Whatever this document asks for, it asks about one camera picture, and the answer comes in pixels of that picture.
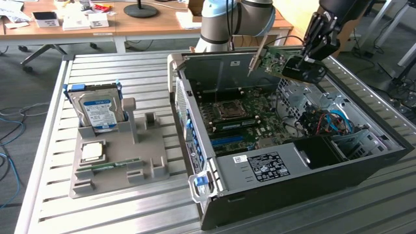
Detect blue expansion slot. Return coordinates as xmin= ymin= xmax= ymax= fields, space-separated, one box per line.
xmin=211 ymin=136 xmax=245 ymax=147

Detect flat white box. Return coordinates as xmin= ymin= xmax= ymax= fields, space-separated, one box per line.
xmin=62 ymin=14 xmax=93 ymax=31

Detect black round lamp base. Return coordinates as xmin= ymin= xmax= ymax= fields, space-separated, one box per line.
xmin=123 ymin=0 xmax=161 ymax=18

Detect clear plastic bag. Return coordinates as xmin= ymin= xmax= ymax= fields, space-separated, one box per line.
xmin=0 ymin=0 xmax=33 ymax=22

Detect metal CPU socket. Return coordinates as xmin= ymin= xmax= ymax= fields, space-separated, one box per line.
xmin=217 ymin=101 xmax=250 ymax=120

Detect silver CPU chip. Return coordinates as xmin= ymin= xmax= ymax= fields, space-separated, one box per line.
xmin=81 ymin=143 xmax=105 ymax=163

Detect black power cable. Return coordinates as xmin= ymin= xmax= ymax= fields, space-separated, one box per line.
xmin=275 ymin=35 xmax=309 ymax=47

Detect black and grey PC case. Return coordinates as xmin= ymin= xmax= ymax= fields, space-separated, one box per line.
xmin=167 ymin=43 xmax=416 ymax=231

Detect white paper stack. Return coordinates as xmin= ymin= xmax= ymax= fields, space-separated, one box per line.
xmin=175 ymin=11 xmax=203 ymax=30

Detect blue disk wire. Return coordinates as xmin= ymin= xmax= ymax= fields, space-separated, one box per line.
xmin=325 ymin=109 xmax=357 ymax=136

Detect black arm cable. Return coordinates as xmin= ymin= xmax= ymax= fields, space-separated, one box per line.
xmin=226 ymin=0 xmax=237 ymax=51

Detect wooden desk white frame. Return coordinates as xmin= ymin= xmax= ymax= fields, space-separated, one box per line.
xmin=0 ymin=0 xmax=294 ymax=53

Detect green motherboard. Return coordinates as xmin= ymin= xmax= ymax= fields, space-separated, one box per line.
xmin=195 ymin=90 xmax=301 ymax=156

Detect green RAM stick bare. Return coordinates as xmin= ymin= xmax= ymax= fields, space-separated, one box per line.
xmin=78 ymin=159 xmax=141 ymax=171

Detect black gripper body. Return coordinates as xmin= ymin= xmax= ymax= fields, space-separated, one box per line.
xmin=318 ymin=0 xmax=374 ymax=27

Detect green RAM stick white clips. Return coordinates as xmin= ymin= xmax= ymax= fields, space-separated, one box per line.
xmin=217 ymin=118 xmax=258 ymax=131

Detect brown cardboard box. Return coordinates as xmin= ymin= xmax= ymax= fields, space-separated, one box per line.
xmin=189 ymin=0 xmax=206 ymax=17

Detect grey wheeled stand base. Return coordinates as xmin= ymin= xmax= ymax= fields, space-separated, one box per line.
xmin=19 ymin=43 xmax=101 ymax=73

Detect grey power supply unit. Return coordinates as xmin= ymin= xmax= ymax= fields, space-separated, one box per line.
xmin=215 ymin=142 xmax=310 ymax=192

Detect wooden cabinet panel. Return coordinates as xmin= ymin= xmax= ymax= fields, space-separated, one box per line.
xmin=274 ymin=0 xmax=375 ymax=53

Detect grey parts rack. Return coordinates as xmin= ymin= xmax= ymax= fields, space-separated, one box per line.
xmin=69 ymin=97 xmax=173 ymax=199

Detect red plastic item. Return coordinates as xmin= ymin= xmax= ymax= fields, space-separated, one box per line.
xmin=94 ymin=3 xmax=114 ymax=13

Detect Nvidia graphics card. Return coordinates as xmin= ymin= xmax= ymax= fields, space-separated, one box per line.
xmin=247 ymin=35 xmax=329 ymax=85

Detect white labelled box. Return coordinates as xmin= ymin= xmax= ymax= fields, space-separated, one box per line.
xmin=87 ymin=12 xmax=110 ymax=29

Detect grey floor cable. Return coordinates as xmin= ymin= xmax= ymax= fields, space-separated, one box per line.
xmin=0 ymin=101 xmax=51 ymax=118

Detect blue floor cable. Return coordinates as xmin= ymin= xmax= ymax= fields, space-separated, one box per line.
xmin=0 ymin=117 xmax=26 ymax=210

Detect white box black inside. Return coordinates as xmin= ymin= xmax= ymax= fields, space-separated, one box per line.
xmin=33 ymin=11 xmax=61 ymax=28

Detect hard disk in blue carrier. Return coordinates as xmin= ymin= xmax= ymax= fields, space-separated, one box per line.
xmin=62 ymin=79 xmax=127 ymax=134

